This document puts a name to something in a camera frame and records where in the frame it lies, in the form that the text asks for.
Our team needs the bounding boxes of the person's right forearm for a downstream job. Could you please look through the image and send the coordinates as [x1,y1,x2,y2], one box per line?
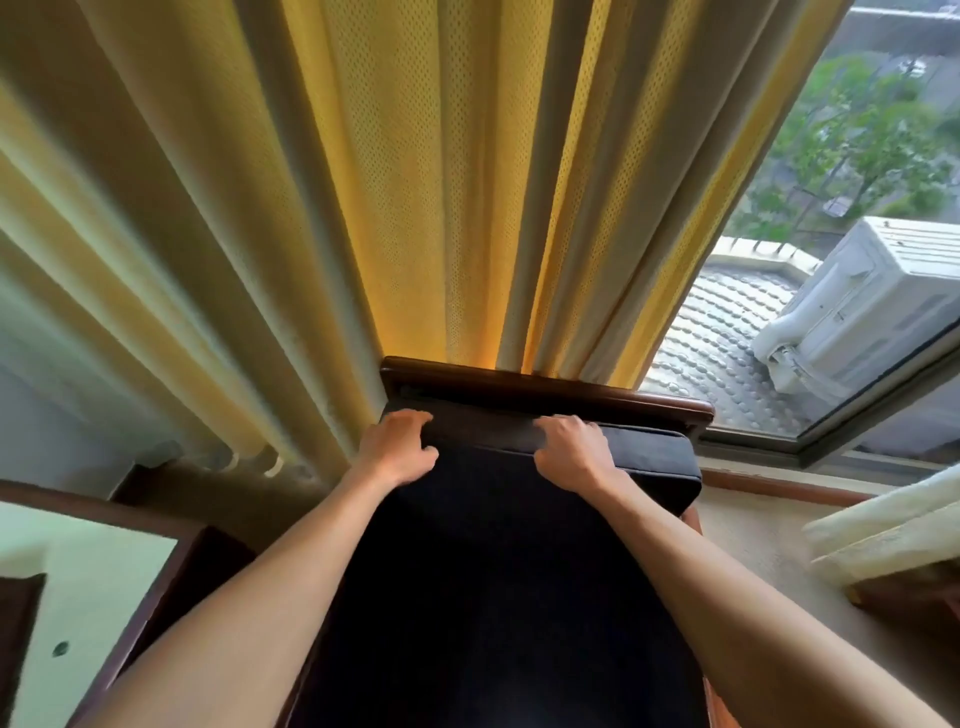
[588,470,954,728]

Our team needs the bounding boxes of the person's right hand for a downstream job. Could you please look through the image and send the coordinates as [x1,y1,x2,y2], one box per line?
[532,414,633,498]

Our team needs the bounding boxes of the person's left hand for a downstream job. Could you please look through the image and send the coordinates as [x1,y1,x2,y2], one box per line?
[352,408,441,490]

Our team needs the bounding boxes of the person's left forearm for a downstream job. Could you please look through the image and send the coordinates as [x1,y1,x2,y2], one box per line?
[74,463,399,728]

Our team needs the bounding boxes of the black square cushion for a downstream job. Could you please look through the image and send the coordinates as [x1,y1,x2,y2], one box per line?
[382,397,705,520]

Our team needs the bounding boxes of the dark window frame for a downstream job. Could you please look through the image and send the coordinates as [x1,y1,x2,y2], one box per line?
[695,314,960,481]

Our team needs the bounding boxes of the wooden armchair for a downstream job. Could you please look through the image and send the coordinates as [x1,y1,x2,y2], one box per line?
[284,356,718,728]

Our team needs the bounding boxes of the wooden side table cream top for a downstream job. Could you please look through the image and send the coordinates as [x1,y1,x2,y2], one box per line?
[0,479,258,728]

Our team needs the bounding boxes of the grey tiled roof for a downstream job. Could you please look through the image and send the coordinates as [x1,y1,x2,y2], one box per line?
[638,236,826,438]

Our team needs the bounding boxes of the pale cream curtain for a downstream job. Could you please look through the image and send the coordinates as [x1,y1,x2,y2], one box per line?
[802,463,960,588]

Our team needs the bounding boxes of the green trees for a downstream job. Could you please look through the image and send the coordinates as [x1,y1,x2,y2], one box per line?
[727,52,960,243]

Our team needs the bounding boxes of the white outdoor air conditioner unit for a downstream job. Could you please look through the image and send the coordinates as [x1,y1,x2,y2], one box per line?
[752,215,960,408]

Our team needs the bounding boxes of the dark wooden lamp box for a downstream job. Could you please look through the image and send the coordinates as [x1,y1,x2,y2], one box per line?
[0,573,48,723]

